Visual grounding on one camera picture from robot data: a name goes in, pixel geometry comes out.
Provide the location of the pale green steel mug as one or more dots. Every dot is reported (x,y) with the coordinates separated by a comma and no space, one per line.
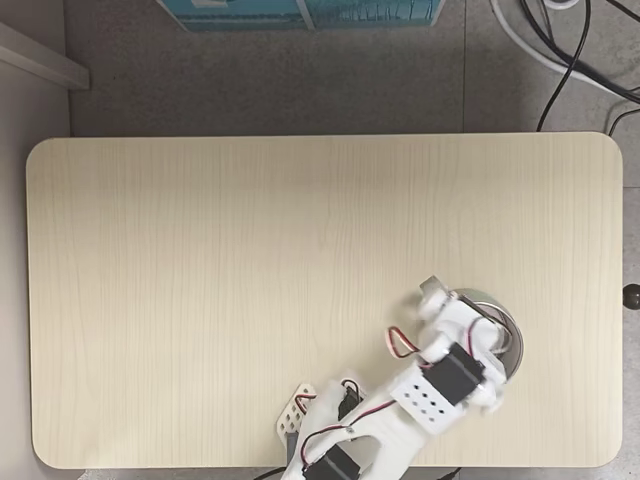
(514,336)

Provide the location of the black round knob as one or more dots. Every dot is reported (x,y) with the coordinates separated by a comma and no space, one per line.
(631,296)

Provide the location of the teal cardboard box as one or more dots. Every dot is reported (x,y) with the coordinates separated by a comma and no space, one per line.
(370,12)
(235,15)

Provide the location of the white shelf board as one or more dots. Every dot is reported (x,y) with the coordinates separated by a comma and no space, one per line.
(45,57)

